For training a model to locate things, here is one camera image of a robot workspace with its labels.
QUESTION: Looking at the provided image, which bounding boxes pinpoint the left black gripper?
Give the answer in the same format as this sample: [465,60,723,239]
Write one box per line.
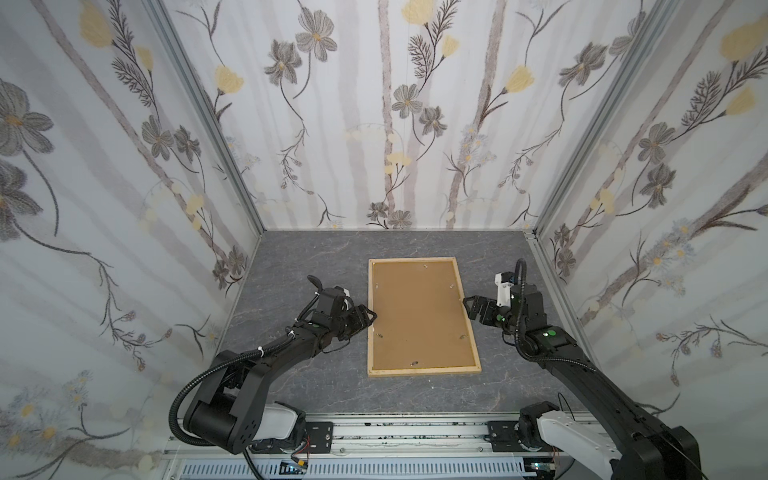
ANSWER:
[328,304,378,339]

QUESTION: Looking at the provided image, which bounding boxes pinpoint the brown frame backing board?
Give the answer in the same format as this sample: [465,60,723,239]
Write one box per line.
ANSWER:
[371,260,477,371]

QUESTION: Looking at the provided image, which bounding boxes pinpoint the wooden picture frame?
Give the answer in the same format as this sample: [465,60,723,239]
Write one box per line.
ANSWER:
[366,256,483,378]

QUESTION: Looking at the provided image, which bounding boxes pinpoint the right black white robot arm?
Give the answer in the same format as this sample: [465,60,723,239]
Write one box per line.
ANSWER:
[462,284,705,479]

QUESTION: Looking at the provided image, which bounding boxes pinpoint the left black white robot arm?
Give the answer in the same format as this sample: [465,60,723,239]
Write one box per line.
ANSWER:
[168,275,377,454]

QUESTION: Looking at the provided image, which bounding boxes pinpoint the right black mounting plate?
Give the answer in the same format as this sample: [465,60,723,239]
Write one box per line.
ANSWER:
[485,421,541,453]

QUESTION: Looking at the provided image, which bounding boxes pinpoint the black mounting plate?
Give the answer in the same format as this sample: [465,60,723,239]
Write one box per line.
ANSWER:
[263,421,334,455]
[485,421,541,453]

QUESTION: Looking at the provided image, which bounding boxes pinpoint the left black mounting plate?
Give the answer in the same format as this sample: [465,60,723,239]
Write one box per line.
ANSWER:
[263,421,334,455]

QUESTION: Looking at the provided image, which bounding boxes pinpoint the small green circuit board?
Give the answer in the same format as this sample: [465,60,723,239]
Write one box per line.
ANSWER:
[278,459,308,475]

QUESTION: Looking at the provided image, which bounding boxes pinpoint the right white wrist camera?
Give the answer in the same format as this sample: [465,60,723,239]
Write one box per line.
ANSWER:
[494,272,516,307]

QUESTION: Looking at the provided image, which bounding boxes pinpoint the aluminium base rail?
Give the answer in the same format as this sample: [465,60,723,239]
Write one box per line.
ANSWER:
[160,412,655,463]

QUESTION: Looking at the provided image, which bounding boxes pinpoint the left corner aluminium post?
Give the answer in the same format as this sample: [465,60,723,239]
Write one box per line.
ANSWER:
[142,0,266,239]

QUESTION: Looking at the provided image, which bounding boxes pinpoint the corner aluminium post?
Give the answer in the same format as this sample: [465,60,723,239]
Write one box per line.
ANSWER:
[142,0,266,239]
[532,1,677,239]

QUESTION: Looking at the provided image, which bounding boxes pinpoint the white slotted cable duct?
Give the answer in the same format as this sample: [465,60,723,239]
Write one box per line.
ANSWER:
[178,458,529,480]

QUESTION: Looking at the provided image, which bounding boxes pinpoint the left black corrugated cable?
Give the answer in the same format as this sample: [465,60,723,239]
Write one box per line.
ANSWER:
[167,350,265,448]

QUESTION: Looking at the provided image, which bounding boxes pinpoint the right corner aluminium post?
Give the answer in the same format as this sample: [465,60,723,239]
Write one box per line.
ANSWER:
[532,1,677,239]

